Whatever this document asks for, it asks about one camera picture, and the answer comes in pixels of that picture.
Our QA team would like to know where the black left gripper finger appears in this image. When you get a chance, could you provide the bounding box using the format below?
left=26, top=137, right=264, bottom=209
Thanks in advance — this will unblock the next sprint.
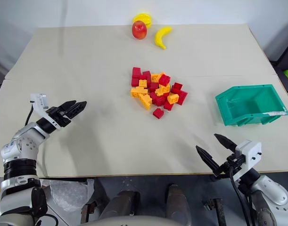
left=59, top=100, right=77, bottom=113
left=67, top=101, right=88, bottom=119

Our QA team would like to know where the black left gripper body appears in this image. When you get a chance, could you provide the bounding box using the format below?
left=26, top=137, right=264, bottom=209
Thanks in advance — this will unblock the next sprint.
left=46, top=105, right=72, bottom=129

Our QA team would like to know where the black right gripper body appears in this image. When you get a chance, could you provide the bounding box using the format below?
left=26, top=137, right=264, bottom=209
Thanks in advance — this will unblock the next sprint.
left=212, top=153, right=245, bottom=181

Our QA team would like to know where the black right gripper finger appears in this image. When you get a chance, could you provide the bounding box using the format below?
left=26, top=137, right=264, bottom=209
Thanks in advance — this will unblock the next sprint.
left=196, top=145, right=222, bottom=175
left=214, top=133, right=238, bottom=152

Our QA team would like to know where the green plastic bin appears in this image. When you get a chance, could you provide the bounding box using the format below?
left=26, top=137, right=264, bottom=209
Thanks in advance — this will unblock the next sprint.
left=215, top=84, right=288, bottom=128

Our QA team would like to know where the dark rounded shape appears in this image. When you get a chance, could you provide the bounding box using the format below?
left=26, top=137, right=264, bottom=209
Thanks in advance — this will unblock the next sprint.
left=166, top=184, right=190, bottom=221
left=99, top=190, right=141, bottom=219

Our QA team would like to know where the clear plastic bag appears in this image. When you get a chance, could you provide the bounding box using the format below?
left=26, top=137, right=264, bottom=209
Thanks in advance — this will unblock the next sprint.
left=41, top=178, right=95, bottom=219

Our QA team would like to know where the silver robot torso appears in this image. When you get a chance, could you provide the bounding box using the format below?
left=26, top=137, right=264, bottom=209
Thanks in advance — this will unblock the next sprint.
left=80, top=215, right=201, bottom=226

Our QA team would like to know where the red toy apple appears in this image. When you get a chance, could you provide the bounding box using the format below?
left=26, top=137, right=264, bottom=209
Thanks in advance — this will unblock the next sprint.
left=132, top=20, right=148, bottom=40

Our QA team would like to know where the yellow toy fruit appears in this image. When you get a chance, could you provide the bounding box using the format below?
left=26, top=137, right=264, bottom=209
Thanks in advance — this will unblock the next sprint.
left=132, top=13, right=153, bottom=29

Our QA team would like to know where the yellow toy banana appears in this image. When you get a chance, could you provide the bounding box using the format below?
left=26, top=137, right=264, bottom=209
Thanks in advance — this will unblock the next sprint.
left=154, top=26, right=174, bottom=50

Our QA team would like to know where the black furniture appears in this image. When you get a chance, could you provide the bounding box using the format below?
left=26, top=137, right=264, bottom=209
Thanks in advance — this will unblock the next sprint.
left=270, top=16, right=288, bottom=93

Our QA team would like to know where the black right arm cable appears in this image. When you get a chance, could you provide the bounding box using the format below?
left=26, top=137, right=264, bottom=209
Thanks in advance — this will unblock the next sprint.
left=228, top=164, right=253, bottom=226

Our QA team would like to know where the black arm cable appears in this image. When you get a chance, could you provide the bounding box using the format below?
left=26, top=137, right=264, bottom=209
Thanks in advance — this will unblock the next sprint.
left=228, top=164, right=253, bottom=226
left=25, top=100, right=36, bottom=127

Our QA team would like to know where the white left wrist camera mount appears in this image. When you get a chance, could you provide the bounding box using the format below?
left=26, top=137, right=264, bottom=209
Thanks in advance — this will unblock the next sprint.
left=30, top=93, right=64, bottom=131

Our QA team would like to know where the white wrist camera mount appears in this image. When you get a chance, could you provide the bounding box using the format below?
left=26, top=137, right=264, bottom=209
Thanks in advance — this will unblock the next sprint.
left=30, top=93, right=64, bottom=131
left=228, top=139, right=263, bottom=182

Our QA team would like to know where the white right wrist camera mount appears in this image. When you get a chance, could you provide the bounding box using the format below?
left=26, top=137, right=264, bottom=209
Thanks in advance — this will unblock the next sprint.
left=228, top=139, right=263, bottom=182

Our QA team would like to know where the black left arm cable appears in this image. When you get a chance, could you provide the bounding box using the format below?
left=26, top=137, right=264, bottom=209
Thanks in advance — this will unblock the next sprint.
left=25, top=100, right=36, bottom=127

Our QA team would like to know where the rusty metal bracket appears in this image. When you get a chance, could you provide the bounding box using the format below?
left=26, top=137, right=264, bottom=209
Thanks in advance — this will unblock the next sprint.
left=80, top=202, right=98, bottom=224
left=202, top=199, right=226, bottom=226

